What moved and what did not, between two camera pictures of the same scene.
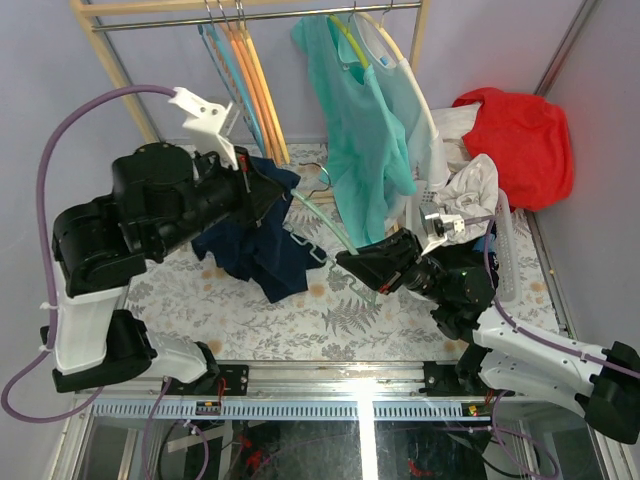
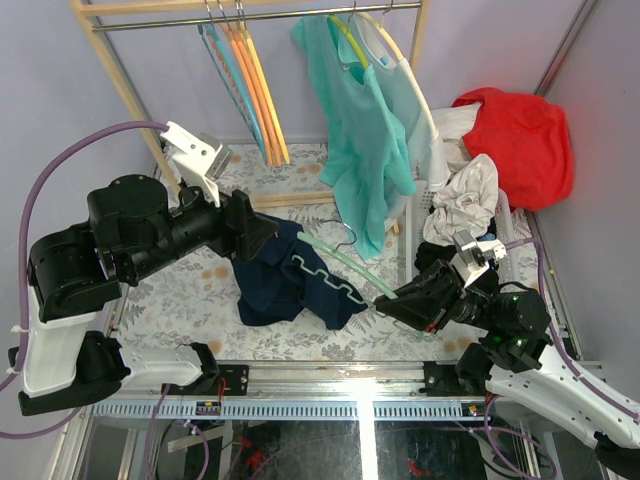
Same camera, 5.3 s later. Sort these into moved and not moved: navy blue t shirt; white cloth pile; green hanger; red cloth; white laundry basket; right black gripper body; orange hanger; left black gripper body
Moved: left black gripper body; green hanger; right black gripper body; navy blue t shirt
Not moved: red cloth; white cloth pile; orange hanger; white laundry basket
